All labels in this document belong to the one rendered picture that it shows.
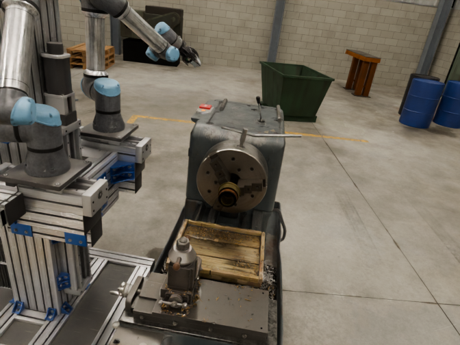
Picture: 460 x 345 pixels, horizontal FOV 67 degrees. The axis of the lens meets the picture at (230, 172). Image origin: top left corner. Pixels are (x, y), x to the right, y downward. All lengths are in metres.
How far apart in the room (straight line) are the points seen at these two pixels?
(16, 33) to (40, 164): 0.44
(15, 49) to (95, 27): 0.74
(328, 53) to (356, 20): 1.21
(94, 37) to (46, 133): 0.66
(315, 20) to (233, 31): 2.51
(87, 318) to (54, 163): 1.02
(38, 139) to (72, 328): 1.10
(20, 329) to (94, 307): 0.35
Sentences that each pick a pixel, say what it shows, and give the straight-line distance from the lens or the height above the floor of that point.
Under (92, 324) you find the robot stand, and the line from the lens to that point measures 2.09.
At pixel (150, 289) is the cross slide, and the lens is 1.15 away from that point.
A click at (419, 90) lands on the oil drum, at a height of 0.72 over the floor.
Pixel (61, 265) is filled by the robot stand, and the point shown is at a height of 0.52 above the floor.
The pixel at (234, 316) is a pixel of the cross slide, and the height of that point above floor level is 0.97.
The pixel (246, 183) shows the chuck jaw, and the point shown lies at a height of 1.11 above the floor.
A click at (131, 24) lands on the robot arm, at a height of 1.65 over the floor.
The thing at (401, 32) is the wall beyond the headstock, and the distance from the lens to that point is 12.64.
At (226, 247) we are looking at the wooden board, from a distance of 1.45.
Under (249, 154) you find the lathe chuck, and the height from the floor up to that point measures 1.23.
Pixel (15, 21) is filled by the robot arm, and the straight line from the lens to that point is 1.19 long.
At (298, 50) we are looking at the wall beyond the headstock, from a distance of 11.73.
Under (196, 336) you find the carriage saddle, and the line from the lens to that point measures 1.10.
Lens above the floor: 1.78
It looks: 26 degrees down
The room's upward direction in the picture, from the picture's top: 7 degrees clockwise
